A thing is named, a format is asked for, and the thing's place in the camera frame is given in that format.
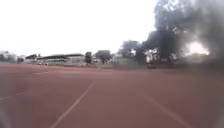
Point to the round dark tree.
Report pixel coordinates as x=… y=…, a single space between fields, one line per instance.
x=103 y=55

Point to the broad dark tree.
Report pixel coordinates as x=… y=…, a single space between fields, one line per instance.
x=129 y=46

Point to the small dark tree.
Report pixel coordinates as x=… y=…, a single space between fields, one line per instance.
x=88 y=57

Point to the red running track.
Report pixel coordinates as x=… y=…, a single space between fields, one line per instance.
x=116 y=100

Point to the long low building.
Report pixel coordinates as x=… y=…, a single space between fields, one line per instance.
x=66 y=60

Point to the white painted lane lines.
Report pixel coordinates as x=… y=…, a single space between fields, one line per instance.
x=70 y=106

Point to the large dark tree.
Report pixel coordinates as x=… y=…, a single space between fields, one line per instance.
x=173 y=30

